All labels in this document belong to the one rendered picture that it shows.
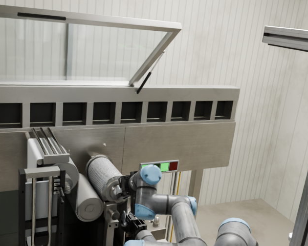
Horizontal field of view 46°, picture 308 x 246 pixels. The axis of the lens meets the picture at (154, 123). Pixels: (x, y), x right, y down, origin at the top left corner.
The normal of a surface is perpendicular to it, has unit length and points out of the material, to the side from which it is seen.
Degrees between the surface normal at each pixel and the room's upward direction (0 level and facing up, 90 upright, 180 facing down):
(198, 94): 90
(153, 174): 50
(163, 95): 90
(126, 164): 90
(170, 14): 90
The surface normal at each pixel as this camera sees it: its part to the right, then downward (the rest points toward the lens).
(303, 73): -0.92, 0.02
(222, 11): 0.38, 0.30
